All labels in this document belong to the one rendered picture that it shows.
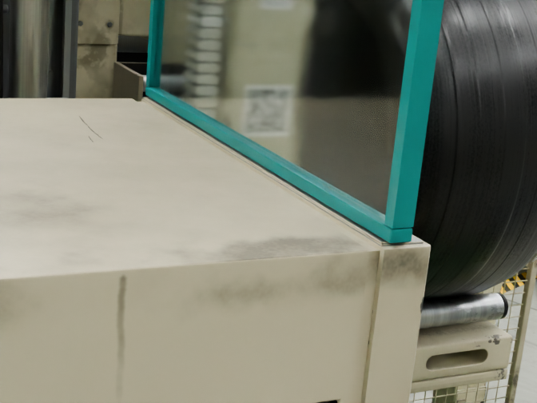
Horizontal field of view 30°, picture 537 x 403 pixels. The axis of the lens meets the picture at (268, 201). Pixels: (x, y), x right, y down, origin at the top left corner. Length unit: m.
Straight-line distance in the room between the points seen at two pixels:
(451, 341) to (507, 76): 0.45
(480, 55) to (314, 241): 0.72
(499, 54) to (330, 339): 0.77
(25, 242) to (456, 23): 0.86
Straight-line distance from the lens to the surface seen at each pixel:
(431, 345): 1.61
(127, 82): 1.84
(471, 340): 1.66
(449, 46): 1.40
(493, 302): 1.69
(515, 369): 2.49
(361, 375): 0.78
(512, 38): 1.46
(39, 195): 0.80
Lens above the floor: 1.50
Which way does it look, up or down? 16 degrees down
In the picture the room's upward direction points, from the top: 5 degrees clockwise
